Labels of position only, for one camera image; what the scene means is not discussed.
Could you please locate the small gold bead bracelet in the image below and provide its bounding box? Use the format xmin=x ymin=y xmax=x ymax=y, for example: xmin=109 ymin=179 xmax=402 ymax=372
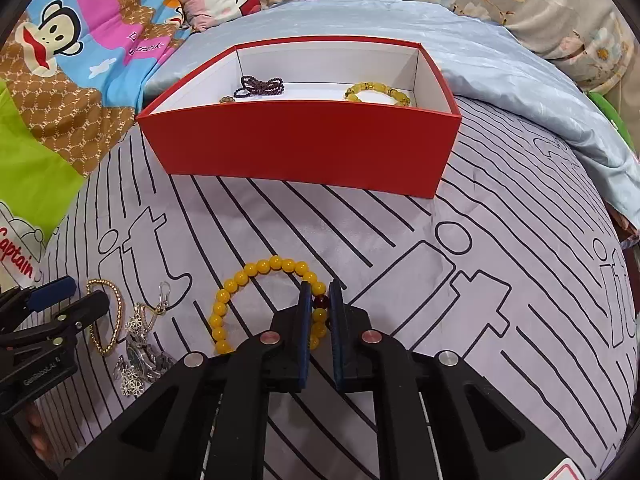
xmin=84 ymin=277 xmax=126 ymax=358

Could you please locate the orange round bead bracelet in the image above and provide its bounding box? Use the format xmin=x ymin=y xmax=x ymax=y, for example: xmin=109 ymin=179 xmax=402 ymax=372
xmin=207 ymin=254 xmax=331 ymax=356

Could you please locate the yellow oval bead bracelet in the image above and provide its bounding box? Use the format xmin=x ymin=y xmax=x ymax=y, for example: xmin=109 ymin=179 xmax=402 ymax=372
xmin=342 ymin=80 xmax=412 ymax=109

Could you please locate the dark garnet bead bracelet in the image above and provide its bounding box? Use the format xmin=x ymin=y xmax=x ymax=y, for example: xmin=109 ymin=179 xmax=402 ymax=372
xmin=233 ymin=75 xmax=286 ymax=99

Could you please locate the left hand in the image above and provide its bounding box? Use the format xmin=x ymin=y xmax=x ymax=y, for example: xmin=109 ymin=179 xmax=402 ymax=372
xmin=15 ymin=403 xmax=55 ymax=466

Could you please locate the grey striped bed sheet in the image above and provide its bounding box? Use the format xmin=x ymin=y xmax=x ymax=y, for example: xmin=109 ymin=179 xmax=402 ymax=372
xmin=40 ymin=98 xmax=639 ymax=479

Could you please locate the red cardboard box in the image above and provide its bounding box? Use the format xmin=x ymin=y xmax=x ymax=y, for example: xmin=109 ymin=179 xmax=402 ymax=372
xmin=138 ymin=36 xmax=461 ymax=198

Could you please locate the colourful monkey cartoon blanket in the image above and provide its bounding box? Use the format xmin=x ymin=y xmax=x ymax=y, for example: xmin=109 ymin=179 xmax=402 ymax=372
xmin=1 ymin=0 xmax=183 ymax=289

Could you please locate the light blue quilt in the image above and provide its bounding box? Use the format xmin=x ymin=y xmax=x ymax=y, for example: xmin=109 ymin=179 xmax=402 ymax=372
xmin=142 ymin=0 xmax=639 ymax=223

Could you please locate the green plastic object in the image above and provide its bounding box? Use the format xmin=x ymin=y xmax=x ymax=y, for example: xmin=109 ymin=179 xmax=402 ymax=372
xmin=587 ymin=91 xmax=636 ymax=152

